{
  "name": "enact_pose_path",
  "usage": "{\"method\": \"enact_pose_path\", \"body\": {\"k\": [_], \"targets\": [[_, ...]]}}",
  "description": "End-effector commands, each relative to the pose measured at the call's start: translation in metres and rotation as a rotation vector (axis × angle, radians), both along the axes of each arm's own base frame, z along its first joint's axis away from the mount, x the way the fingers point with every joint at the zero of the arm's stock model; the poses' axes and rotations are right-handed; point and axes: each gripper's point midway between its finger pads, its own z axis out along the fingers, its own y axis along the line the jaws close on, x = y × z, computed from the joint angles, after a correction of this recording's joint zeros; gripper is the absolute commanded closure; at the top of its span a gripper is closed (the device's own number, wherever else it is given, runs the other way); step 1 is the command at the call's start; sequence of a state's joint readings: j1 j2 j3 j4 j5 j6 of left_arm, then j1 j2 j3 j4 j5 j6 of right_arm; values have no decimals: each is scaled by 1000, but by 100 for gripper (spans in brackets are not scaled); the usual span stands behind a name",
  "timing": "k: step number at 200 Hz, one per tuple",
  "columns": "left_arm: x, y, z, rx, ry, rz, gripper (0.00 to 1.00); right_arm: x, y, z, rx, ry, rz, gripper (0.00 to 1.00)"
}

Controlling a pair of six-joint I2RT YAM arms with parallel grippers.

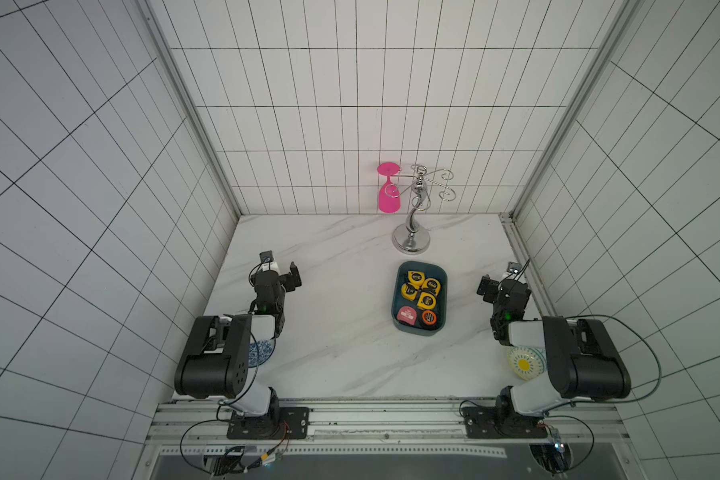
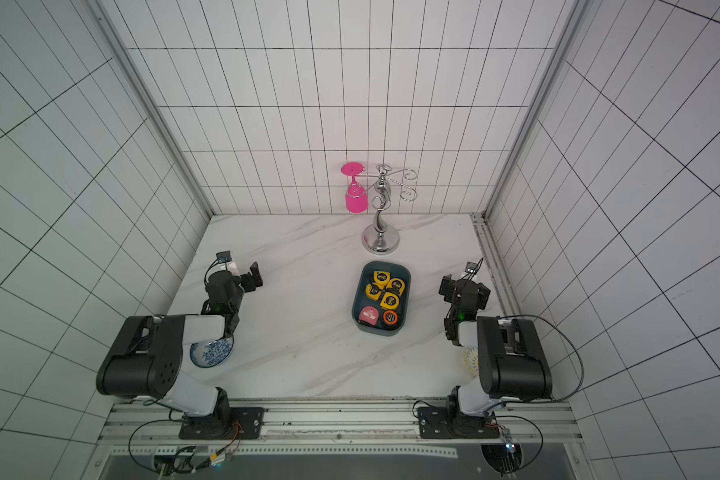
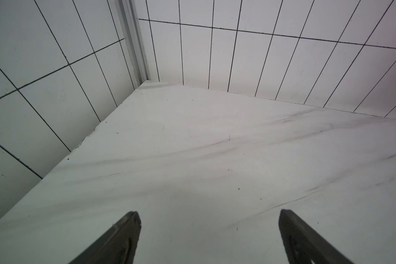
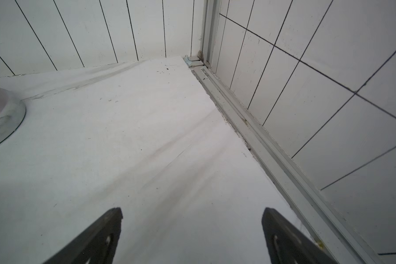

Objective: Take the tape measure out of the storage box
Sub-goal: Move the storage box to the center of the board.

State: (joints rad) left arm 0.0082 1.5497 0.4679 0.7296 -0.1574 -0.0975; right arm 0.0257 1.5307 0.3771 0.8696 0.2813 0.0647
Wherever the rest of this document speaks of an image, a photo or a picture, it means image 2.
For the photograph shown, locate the yellow tape measure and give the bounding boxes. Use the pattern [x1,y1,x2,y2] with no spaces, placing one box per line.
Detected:
[365,283,384,302]
[380,291,400,311]
[386,278,406,296]
[372,271,391,289]

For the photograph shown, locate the teal plastic storage box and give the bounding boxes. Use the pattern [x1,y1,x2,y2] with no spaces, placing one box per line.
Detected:
[351,261,411,336]

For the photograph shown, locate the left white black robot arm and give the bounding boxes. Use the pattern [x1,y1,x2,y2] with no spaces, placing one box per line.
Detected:
[96,252,264,440]

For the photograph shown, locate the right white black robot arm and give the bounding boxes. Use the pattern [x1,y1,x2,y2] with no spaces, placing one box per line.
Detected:
[412,275,584,439]

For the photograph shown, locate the orange black tape measure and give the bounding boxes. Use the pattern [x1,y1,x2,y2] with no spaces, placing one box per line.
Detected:
[381,310,401,329]

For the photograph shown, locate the pink tape measure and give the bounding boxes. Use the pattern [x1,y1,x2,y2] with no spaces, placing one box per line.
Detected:
[358,306,380,326]

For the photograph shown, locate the yellow white patterned plate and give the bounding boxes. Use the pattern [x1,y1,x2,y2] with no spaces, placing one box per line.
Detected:
[463,348,479,377]

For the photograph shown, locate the blue white patterned plate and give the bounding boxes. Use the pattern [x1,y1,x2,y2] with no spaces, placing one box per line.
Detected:
[189,337,234,369]

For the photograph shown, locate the chrome glass holder stand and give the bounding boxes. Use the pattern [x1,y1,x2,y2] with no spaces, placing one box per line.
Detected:
[362,164,418,255]

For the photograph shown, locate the pink wine glass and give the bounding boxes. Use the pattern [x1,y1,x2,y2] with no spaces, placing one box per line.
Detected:
[341,162,369,214]

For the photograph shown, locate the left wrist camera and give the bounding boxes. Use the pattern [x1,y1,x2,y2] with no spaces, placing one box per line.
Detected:
[216,250,239,275]

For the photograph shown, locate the aluminium mounting rail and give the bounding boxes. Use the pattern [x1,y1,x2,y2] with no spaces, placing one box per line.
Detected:
[97,398,583,457]

